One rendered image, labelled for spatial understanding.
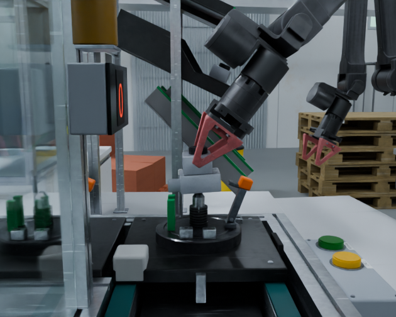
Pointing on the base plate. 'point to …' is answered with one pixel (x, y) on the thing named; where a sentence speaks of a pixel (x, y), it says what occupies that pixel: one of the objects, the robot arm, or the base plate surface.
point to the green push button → (330, 242)
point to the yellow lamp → (94, 22)
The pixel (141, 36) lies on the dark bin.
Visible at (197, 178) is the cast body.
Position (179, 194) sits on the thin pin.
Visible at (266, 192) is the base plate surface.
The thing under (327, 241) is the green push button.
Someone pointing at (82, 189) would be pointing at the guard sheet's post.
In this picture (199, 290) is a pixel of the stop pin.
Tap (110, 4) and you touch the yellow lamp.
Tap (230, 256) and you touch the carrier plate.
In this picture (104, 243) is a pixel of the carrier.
